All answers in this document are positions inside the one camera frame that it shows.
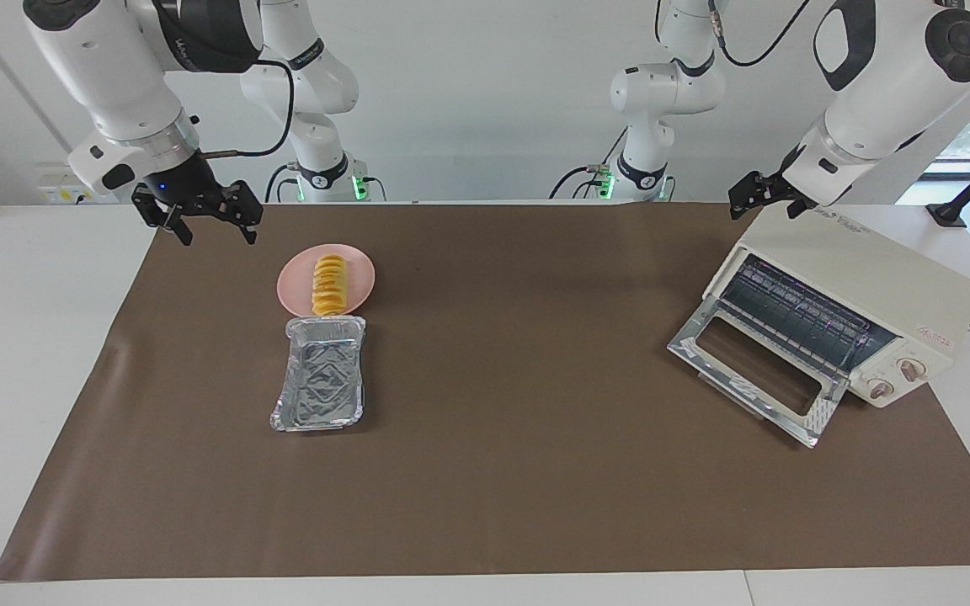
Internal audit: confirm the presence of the white wall socket box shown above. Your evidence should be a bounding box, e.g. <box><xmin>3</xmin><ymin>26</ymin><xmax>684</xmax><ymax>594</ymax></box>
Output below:
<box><xmin>37</xmin><ymin>164</ymin><xmax>128</xmax><ymax>205</ymax></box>

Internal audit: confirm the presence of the black right base cable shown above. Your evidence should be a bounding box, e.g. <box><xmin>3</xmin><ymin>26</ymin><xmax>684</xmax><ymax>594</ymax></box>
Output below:
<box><xmin>264</xmin><ymin>162</ymin><xmax>297</xmax><ymax>203</ymax></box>

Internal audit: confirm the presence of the glass oven door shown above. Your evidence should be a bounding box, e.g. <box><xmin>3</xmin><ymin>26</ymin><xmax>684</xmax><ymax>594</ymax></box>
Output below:
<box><xmin>668</xmin><ymin>295</ymin><xmax>850</xmax><ymax>449</ymax></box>

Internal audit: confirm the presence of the yellow sliced bread loaf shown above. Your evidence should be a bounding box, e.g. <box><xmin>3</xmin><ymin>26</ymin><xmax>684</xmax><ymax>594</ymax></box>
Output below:
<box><xmin>311</xmin><ymin>254</ymin><xmax>350</xmax><ymax>317</ymax></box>

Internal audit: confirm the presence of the aluminium foil tray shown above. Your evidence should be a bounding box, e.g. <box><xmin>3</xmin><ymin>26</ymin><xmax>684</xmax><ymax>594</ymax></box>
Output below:
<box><xmin>270</xmin><ymin>315</ymin><xmax>367</xmax><ymax>433</ymax></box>

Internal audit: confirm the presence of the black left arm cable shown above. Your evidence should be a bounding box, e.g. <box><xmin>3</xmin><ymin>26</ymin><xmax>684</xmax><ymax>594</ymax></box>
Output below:
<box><xmin>708</xmin><ymin>0</ymin><xmax>814</xmax><ymax>68</ymax></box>

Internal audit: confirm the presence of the black base cable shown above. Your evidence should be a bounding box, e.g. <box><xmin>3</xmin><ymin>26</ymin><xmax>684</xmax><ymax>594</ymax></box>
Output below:
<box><xmin>264</xmin><ymin>162</ymin><xmax>297</xmax><ymax>203</ymax></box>
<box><xmin>548</xmin><ymin>126</ymin><xmax>629</xmax><ymax>200</ymax></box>

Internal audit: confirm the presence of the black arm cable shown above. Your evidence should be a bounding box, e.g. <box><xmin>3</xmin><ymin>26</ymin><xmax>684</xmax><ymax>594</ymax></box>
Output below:
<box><xmin>708</xmin><ymin>0</ymin><xmax>814</xmax><ymax>68</ymax></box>
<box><xmin>199</xmin><ymin>59</ymin><xmax>296</xmax><ymax>161</ymax></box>

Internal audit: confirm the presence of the black left base cable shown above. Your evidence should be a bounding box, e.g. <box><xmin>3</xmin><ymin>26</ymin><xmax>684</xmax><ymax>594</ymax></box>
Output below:
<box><xmin>548</xmin><ymin>126</ymin><xmax>629</xmax><ymax>200</ymax></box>

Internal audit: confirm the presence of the metal oven wire rack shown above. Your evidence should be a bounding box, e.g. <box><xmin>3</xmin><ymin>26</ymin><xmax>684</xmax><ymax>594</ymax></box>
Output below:
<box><xmin>721</xmin><ymin>257</ymin><xmax>894</xmax><ymax>375</ymax></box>

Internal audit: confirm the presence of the cream toaster oven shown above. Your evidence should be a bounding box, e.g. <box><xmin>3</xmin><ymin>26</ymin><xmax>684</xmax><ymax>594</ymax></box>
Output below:
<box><xmin>702</xmin><ymin>186</ymin><xmax>970</xmax><ymax>410</ymax></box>

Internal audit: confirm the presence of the brown table mat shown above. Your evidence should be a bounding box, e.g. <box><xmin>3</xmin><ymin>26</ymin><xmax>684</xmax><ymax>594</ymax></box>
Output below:
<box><xmin>0</xmin><ymin>202</ymin><xmax>970</xmax><ymax>582</ymax></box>

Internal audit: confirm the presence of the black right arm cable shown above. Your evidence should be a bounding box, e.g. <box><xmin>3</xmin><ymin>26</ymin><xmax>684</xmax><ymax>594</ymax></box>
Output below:
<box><xmin>199</xmin><ymin>59</ymin><xmax>296</xmax><ymax>161</ymax></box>

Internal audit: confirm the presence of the pink round plate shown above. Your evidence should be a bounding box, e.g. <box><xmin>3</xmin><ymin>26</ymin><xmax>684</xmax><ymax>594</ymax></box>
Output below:
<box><xmin>276</xmin><ymin>243</ymin><xmax>376</xmax><ymax>317</ymax></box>

